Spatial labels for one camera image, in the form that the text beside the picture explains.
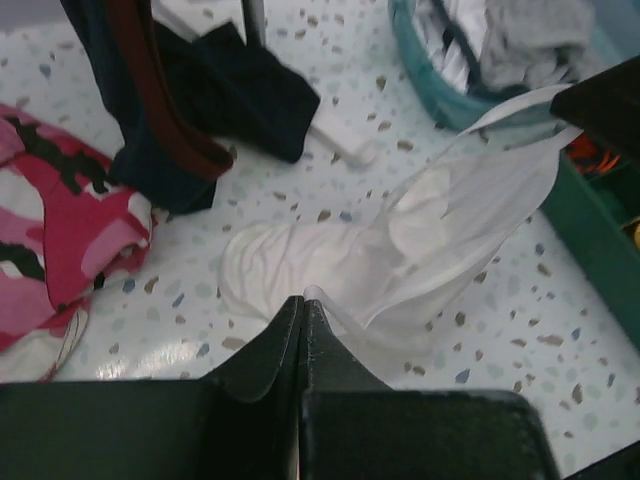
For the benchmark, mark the navy maroon tank top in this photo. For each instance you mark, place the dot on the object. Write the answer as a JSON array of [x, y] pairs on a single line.
[[164, 157]]

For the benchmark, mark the pink camouflage garment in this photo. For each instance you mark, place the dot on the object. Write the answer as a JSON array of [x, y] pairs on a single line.
[[67, 230]]

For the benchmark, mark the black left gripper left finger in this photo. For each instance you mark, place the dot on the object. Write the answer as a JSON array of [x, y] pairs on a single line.
[[252, 428]]

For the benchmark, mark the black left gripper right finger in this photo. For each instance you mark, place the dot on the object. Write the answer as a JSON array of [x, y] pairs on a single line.
[[343, 407]]

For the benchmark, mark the teal plastic laundry basket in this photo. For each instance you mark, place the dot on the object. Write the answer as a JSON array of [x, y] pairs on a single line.
[[616, 38]]

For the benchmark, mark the dark navy folded garment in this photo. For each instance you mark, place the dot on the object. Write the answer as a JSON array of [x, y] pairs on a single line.
[[227, 88]]

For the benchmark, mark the green compartment tray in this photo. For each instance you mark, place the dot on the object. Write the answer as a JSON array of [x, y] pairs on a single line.
[[594, 216]]

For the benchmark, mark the white printed shirt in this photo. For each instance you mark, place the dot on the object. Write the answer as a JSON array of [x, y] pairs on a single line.
[[452, 34]]

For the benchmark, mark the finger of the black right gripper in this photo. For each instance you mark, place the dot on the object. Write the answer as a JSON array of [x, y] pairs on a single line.
[[606, 108]]

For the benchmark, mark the white tank top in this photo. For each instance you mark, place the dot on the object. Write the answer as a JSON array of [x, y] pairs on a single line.
[[381, 282]]

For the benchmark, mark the grey crumpled garment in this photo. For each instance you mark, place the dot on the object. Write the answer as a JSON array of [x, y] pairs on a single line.
[[538, 43]]

